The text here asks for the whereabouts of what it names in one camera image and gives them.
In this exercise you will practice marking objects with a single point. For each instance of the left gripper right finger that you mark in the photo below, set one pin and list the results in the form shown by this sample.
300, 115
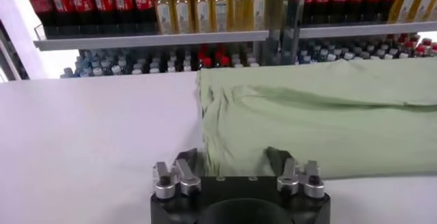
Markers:
290, 177

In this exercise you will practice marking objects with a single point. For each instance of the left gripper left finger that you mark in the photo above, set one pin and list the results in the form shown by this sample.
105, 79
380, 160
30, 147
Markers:
186, 177

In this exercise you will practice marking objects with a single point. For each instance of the green polo shirt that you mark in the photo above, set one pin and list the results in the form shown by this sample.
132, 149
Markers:
307, 126

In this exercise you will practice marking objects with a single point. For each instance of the red label dark soda bottle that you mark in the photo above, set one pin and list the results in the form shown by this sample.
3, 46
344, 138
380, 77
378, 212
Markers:
223, 60
205, 61

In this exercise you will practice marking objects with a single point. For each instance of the black slanted window bar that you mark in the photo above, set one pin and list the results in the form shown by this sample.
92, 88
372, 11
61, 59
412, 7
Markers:
13, 58

